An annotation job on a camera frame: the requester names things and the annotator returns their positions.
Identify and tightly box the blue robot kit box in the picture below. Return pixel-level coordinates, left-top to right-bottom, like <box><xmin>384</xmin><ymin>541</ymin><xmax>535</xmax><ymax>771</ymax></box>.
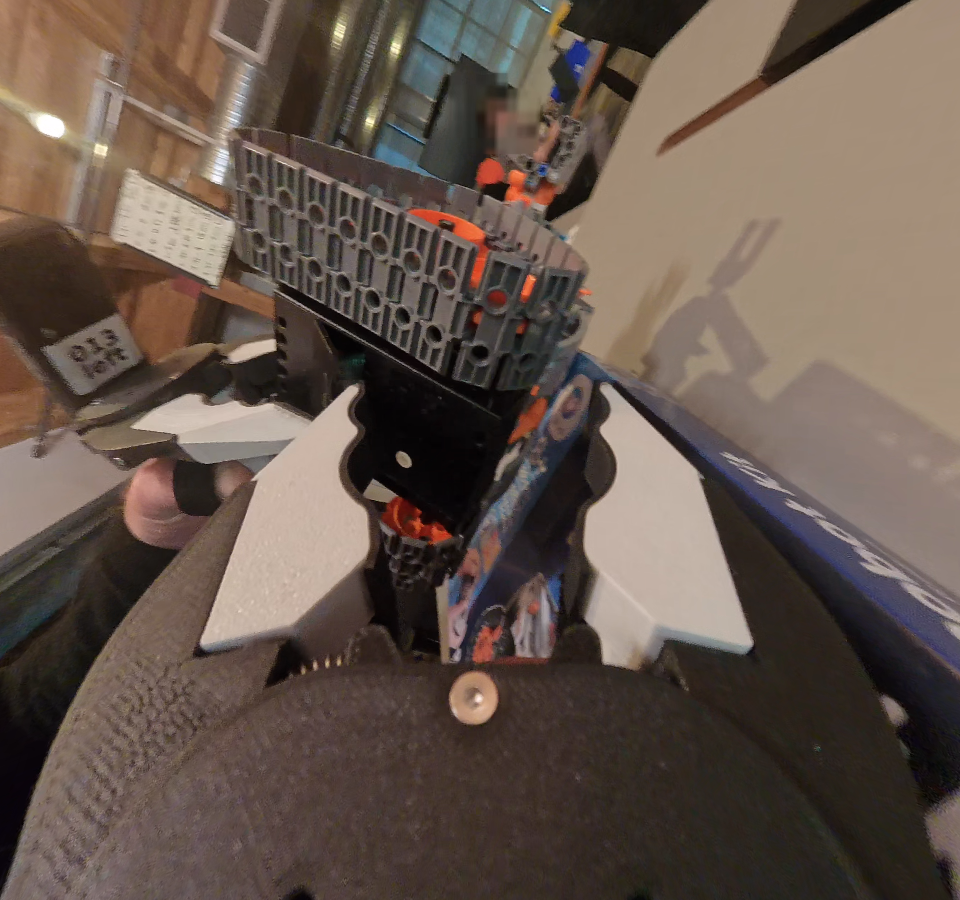
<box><xmin>435</xmin><ymin>353</ymin><xmax>960</xmax><ymax>781</ymax></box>

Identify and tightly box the tracked building-block toy robot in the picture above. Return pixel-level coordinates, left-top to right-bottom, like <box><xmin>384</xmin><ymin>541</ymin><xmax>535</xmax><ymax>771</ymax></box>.
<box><xmin>230</xmin><ymin>113</ymin><xmax>597</xmax><ymax>634</ymax></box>

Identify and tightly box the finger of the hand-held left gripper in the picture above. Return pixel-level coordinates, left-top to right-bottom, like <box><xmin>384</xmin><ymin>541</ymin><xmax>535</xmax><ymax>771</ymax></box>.
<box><xmin>137</xmin><ymin>395</ymin><xmax>325</xmax><ymax>453</ymax></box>

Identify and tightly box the grey desk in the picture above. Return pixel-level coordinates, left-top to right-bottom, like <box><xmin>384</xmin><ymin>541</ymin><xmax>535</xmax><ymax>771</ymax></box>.
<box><xmin>570</xmin><ymin>0</ymin><xmax>960</xmax><ymax>601</ymax></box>

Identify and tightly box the silver ventilation duct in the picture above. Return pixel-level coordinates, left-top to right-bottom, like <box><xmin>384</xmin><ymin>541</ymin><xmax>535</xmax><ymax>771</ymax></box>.
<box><xmin>197</xmin><ymin>49</ymin><xmax>276</xmax><ymax>193</ymax></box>

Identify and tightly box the person's left hand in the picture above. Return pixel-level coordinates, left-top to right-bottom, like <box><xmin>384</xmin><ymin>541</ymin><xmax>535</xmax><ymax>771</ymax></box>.
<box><xmin>125</xmin><ymin>460</ymin><xmax>255</xmax><ymax>550</ymax></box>

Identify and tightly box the white grid panel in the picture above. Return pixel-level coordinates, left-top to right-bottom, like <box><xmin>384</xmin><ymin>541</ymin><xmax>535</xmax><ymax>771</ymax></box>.
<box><xmin>111</xmin><ymin>167</ymin><xmax>238</xmax><ymax>285</ymax></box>

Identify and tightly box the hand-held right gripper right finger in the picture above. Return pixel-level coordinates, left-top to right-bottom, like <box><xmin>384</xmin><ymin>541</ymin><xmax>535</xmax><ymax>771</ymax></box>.
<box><xmin>576</xmin><ymin>385</ymin><xmax>756</xmax><ymax>655</ymax></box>

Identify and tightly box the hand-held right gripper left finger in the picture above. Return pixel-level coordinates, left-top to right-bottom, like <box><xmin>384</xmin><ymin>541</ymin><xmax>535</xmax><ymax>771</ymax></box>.
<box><xmin>198</xmin><ymin>383</ymin><xmax>379</xmax><ymax>654</ymax></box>

